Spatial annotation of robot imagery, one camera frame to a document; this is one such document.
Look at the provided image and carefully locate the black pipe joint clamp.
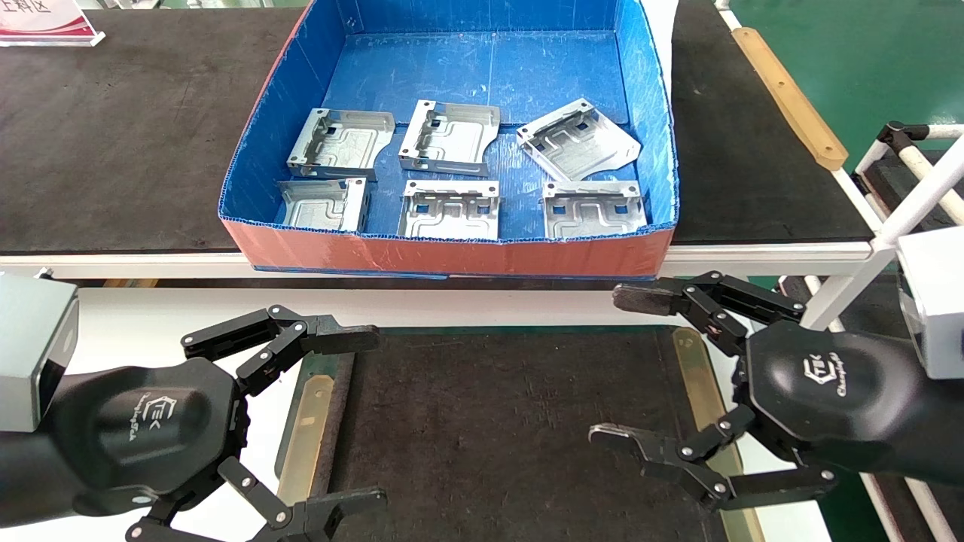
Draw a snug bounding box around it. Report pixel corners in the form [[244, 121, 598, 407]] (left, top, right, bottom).
[[877, 120, 931, 157]]

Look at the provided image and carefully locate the large black table mat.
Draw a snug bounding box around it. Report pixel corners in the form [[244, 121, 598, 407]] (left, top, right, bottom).
[[0, 0, 874, 253]]

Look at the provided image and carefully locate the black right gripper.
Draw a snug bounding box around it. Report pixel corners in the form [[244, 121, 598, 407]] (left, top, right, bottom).
[[589, 271, 964, 513]]

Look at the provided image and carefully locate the white table edge rail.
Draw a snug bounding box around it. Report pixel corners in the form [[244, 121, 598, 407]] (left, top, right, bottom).
[[0, 241, 878, 281]]

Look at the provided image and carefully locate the tan strip beside small mat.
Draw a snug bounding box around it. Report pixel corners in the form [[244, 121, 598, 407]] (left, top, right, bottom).
[[673, 327, 765, 542], [276, 374, 336, 507]]

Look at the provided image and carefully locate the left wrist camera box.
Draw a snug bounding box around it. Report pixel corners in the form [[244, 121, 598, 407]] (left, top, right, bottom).
[[0, 271, 80, 434]]

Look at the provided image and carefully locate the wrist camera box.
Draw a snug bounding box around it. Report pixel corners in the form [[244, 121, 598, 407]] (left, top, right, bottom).
[[0, 271, 80, 434], [898, 226, 964, 379]]

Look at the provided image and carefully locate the long tan edge strip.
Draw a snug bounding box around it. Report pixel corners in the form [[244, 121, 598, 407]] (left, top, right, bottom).
[[732, 26, 850, 172]]

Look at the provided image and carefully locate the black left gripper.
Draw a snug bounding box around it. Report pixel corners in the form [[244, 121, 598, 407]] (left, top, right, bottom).
[[0, 305, 389, 542]]

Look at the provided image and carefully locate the black side cart pad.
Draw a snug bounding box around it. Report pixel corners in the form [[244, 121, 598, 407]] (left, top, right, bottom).
[[855, 151, 964, 227]]

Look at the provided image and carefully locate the silver stamped metal bracket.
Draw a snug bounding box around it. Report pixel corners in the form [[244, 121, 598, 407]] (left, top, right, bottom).
[[542, 179, 648, 240], [277, 178, 370, 234], [397, 179, 502, 242], [516, 98, 643, 183], [398, 99, 502, 178], [286, 108, 396, 181]]

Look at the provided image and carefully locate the red white sign board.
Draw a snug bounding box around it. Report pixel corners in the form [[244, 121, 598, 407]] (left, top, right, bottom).
[[0, 0, 106, 47]]

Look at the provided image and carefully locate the small black work mat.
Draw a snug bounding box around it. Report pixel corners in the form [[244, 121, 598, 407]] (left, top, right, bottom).
[[316, 327, 728, 542]]

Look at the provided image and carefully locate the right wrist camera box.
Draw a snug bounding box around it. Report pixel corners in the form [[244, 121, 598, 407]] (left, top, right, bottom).
[[898, 226, 964, 379]]

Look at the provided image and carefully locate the blue corrugated plastic box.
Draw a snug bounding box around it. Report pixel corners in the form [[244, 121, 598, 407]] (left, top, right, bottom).
[[218, 0, 680, 281]]

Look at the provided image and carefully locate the white pipe frame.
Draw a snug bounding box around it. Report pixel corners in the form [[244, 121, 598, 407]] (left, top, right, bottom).
[[798, 120, 964, 332]]

